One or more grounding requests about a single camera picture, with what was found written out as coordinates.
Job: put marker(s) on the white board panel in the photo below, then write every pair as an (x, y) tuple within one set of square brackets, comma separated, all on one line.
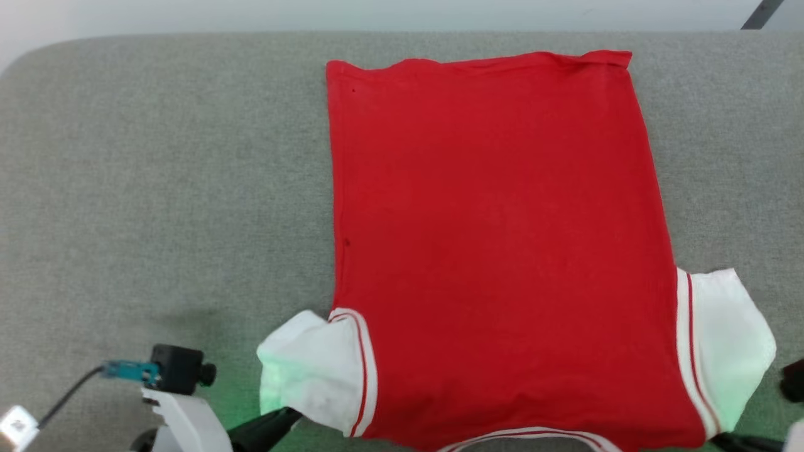
[(793, 16)]

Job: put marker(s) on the black metal leg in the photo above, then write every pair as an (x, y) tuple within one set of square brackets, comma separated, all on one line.
[(762, 14)]

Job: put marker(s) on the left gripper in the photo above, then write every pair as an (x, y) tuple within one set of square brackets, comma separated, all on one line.
[(188, 427)]

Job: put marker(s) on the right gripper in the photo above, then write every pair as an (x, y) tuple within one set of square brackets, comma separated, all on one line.
[(798, 438)]

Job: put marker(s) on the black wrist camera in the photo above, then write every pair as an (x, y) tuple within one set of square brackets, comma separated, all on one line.
[(179, 369), (794, 380)]

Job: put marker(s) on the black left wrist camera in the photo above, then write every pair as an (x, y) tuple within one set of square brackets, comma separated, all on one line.
[(179, 369)]

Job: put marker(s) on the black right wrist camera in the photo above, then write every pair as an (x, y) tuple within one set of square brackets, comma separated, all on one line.
[(794, 380)]

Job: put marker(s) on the red and white jersey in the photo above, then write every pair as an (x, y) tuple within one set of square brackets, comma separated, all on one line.
[(502, 220)]

